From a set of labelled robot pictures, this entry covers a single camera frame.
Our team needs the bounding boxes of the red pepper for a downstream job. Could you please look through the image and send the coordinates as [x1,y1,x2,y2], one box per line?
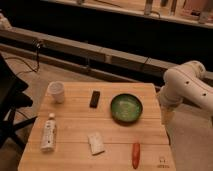
[132,143,140,169]

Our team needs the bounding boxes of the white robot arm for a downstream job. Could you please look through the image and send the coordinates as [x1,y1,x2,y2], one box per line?
[157,60,213,125]

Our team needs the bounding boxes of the green bowl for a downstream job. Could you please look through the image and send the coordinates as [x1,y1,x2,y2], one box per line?
[110,93,143,123]

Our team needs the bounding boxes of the black rectangular block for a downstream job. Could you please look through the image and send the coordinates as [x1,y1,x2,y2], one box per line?
[90,91,100,108]

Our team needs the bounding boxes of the white paper cup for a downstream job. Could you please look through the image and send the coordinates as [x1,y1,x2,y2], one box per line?
[47,81,65,103]

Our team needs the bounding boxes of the white plastic bottle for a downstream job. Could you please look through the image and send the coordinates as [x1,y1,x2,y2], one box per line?
[41,113,56,152]

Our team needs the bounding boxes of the black office chair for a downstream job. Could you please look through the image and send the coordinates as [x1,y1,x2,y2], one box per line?
[0,53,36,149]

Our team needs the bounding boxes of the black cable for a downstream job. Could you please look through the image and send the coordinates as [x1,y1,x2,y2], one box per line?
[3,39,44,76]

